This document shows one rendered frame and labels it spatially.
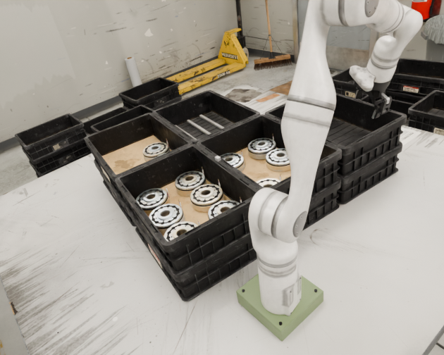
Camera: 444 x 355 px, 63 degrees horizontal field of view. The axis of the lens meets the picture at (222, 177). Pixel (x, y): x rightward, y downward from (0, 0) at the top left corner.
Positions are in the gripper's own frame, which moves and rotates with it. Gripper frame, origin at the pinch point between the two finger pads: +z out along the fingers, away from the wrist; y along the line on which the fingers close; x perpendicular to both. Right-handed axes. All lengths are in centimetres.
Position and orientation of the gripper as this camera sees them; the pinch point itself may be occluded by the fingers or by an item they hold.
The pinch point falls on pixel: (366, 106)
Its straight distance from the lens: 125.3
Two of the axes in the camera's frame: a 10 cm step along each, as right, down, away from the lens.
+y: -3.8, -7.9, 4.9
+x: -9.2, 3.8, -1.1
